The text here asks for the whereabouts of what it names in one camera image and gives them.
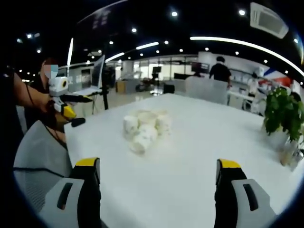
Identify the white table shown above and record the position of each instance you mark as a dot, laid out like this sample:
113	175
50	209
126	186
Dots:
180	147

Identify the grey mesh chair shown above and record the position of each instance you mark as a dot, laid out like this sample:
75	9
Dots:
38	152

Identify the short ceiling light strip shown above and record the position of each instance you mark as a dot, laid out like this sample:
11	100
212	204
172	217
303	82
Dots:
147	45

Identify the ceiling air conditioner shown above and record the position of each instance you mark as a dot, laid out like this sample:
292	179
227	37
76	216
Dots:
268	20

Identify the long ceiling light strip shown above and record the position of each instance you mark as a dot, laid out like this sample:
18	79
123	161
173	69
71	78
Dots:
249	46

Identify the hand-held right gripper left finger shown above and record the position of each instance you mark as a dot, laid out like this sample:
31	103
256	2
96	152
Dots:
78	197

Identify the small black object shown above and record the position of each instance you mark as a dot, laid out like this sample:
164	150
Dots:
78	122

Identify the green potted plant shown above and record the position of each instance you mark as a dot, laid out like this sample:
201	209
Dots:
283	114

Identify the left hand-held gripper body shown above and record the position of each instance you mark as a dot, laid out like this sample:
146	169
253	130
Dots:
58	86

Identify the white paper cup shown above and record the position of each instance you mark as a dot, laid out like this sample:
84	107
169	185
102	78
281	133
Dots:
164	123
143	139
146	117
130	126

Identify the black box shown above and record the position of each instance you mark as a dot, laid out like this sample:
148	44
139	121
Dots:
168	88

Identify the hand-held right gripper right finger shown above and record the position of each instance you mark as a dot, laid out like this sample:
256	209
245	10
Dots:
240	199

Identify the black tripod stand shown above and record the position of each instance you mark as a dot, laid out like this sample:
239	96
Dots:
105	92

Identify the cardboard box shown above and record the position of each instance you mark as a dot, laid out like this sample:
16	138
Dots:
120	86

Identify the open laptop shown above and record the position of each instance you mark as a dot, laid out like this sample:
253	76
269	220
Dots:
97	73

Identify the person's black clothing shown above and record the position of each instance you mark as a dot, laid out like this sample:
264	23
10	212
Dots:
8	114

